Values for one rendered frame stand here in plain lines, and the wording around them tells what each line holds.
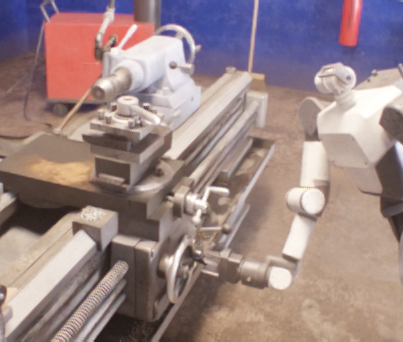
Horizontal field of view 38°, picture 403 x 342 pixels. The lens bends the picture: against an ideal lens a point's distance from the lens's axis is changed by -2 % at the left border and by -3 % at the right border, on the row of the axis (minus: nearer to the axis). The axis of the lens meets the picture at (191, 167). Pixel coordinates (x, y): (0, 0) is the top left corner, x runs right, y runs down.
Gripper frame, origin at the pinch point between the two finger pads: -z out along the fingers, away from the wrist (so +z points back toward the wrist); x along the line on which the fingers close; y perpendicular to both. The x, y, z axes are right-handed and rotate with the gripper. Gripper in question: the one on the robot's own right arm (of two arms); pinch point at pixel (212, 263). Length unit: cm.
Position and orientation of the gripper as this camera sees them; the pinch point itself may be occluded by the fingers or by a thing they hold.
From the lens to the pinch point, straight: 191.3
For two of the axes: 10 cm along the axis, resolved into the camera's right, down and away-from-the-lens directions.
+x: 0.8, -9.4, -3.3
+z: 9.4, 1.9, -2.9
